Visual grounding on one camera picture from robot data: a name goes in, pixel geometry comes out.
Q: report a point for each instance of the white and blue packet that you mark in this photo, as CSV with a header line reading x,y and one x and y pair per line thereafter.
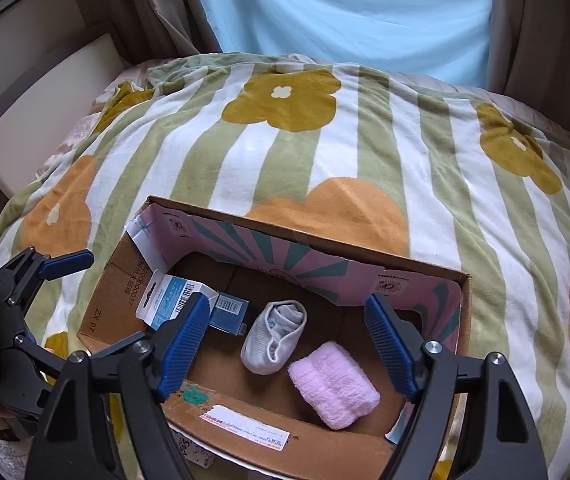
x,y
172,295

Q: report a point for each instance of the pink rolled fluffy cloth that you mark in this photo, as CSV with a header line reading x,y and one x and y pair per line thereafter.
x,y
332,385

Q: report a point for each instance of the striped floral blanket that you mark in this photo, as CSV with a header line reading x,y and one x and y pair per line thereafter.
x,y
365,160

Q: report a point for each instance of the small white object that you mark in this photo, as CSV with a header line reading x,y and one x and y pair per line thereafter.
x,y
288,67

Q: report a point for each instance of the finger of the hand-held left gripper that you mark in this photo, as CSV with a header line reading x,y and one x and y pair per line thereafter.
x,y
45,360
67,262

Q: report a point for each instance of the grey rolled sock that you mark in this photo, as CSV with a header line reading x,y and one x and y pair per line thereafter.
x,y
272,335

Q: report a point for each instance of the printed cardboard box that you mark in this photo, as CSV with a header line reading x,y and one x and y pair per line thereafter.
x,y
315,260

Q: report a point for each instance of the white cushion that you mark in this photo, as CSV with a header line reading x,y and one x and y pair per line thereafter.
x,y
40,110

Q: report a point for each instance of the light blue curtain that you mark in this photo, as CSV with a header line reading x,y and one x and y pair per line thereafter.
x,y
340,10

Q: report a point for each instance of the beige curtain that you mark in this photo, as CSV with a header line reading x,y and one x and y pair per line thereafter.
x,y
130,5
550,35

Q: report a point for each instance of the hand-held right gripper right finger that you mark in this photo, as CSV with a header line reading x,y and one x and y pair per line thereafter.
x,y
390,350

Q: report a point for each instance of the dark blue small box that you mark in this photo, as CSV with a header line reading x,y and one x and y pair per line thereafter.
x,y
230,312

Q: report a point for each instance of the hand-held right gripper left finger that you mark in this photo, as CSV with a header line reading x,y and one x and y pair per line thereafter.
x,y
185,345

